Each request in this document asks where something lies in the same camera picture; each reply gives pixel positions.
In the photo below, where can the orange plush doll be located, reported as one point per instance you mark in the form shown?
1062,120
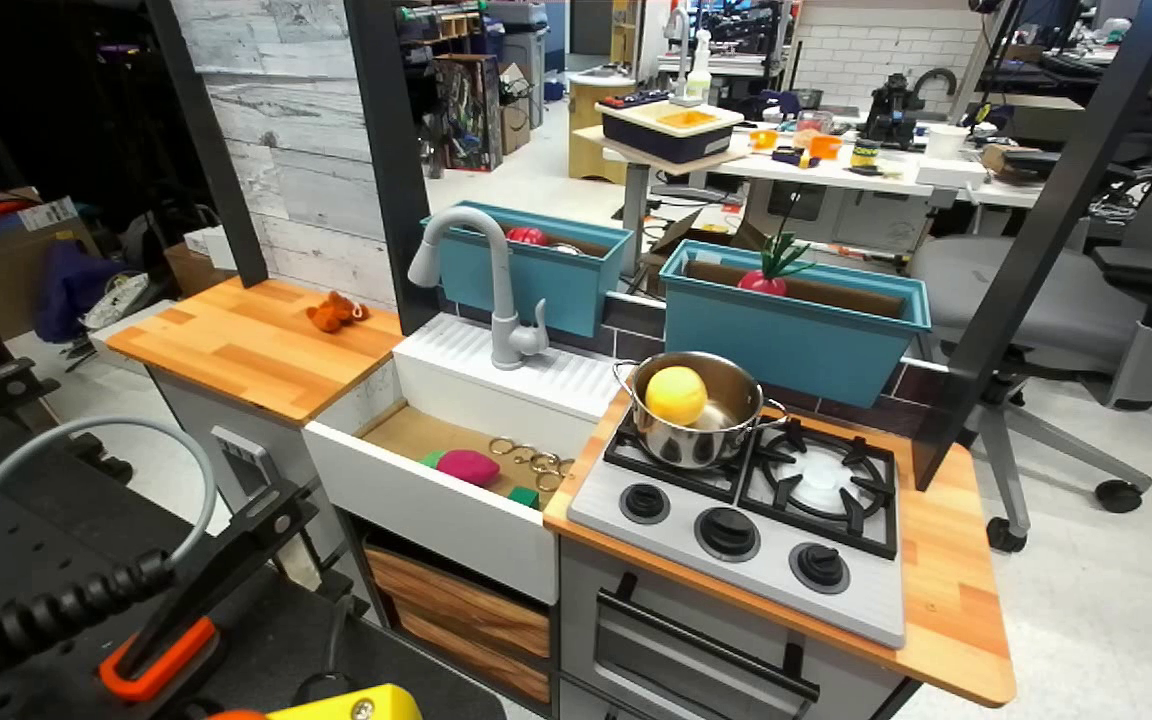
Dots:
334,314

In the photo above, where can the white toy kitchen sink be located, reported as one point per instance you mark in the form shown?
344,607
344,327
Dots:
441,512

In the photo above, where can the teal plastic planter box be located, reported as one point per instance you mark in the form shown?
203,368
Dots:
788,346
540,280

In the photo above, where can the grey toy faucet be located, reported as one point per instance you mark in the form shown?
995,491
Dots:
505,304

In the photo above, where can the yellow toy lemon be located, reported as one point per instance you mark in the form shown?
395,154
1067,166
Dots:
678,392

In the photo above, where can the red toy vegetable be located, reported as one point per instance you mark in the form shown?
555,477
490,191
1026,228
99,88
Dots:
524,239

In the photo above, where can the green toy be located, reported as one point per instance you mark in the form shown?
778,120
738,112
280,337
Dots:
524,499

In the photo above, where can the pink toy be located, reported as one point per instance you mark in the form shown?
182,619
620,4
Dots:
470,471

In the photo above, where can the black stove knob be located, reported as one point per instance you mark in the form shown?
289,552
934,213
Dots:
725,531
646,501
821,565

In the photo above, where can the stainless steel pot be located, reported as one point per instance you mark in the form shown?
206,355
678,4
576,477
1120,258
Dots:
718,436

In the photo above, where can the grey metal stand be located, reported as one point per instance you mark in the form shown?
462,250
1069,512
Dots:
636,213

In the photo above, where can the tan cardboard sheet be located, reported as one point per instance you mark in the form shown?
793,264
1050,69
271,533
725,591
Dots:
403,435

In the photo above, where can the toy radish with green leaves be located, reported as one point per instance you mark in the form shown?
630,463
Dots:
764,280

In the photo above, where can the grey toy stove top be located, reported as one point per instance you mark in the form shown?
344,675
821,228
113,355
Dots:
684,542

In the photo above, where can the light wooden cabinet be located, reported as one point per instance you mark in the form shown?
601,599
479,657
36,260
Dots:
590,132

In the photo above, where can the dark tray with yellow inside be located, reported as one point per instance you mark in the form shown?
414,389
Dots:
675,139

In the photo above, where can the wooden drawer front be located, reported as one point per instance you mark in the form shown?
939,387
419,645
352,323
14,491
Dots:
459,620

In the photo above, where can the cluttered storage shelf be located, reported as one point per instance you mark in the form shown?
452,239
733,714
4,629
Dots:
470,80

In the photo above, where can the grey toy oven door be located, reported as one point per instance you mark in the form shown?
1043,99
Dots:
576,666

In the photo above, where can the white work table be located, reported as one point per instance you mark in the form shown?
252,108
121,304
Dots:
818,168

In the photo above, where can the white spray bottle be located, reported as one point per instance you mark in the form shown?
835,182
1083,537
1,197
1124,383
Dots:
699,74

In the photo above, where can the orange cup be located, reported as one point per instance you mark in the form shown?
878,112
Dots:
821,147

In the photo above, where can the yellow tool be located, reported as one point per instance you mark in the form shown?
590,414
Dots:
360,704

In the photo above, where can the black machine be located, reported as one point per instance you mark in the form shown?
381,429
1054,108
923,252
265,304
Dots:
899,105

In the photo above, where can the grey office chair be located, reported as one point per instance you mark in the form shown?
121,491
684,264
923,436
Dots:
1043,292

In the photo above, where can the blue bag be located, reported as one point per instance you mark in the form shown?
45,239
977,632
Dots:
70,284

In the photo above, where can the brown cardboard box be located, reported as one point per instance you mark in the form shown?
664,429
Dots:
1,273

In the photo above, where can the grey plastic bracket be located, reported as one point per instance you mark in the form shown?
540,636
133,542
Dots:
243,463

